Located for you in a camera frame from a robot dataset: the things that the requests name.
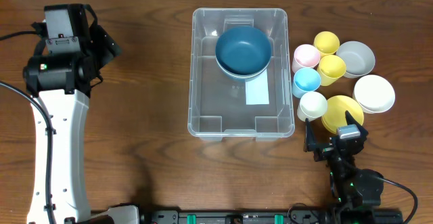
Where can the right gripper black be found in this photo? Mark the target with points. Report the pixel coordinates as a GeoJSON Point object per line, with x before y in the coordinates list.
{"type": "Point", "coordinates": [324, 150]}

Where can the white label in bin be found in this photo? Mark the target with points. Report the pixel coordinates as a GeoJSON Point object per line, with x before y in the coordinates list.
{"type": "Point", "coordinates": [257, 91]}

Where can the white plastic cup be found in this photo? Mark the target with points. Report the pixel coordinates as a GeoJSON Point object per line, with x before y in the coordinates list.
{"type": "Point", "coordinates": [312, 105]}

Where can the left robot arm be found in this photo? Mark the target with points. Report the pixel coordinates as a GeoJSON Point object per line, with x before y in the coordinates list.
{"type": "Point", "coordinates": [58, 77]}

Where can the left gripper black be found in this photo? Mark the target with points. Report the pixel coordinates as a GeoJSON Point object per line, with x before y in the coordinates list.
{"type": "Point", "coordinates": [108, 45]}

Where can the light blue cup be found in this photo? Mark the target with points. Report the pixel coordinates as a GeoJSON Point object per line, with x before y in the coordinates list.
{"type": "Point", "coordinates": [305, 80]}

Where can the yellow small bowl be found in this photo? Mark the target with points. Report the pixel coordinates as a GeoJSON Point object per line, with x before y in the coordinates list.
{"type": "Point", "coordinates": [336, 108]}

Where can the white small bowl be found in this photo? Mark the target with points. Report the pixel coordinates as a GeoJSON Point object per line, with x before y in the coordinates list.
{"type": "Point", "coordinates": [374, 94]}

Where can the yellow cup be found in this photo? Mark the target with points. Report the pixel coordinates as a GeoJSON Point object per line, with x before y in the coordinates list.
{"type": "Point", "coordinates": [330, 69]}
{"type": "Point", "coordinates": [327, 43]}

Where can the clear plastic storage bin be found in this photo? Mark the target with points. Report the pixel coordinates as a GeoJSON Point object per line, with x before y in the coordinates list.
{"type": "Point", "coordinates": [217, 103]}

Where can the pink plastic cup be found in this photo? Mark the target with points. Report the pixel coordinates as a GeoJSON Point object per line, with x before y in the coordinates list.
{"type": "Point", "coordinates": [305, 56]}

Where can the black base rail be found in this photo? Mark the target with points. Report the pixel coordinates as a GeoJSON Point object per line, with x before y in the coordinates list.
{"type": "Point", "coordinates": [294, 216]}

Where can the grey small bowl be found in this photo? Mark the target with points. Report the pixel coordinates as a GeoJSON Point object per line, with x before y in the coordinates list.
{"type": "Point", "coordinates": [358, 57]}

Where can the dark blue bowl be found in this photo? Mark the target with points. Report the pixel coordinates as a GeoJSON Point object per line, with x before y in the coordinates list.
{"type": "Point", "coordinates": [248, 77]}
{"type": "Point", "coordinates": [243, 50]}

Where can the cream large bowl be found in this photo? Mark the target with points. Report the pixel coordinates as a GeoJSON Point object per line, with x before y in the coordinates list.
{"type": "Point", "coordinates": [222, 68]}

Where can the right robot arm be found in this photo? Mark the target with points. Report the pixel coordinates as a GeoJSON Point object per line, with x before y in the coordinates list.
{"type": "Point", "coordinates": [356, 190]}

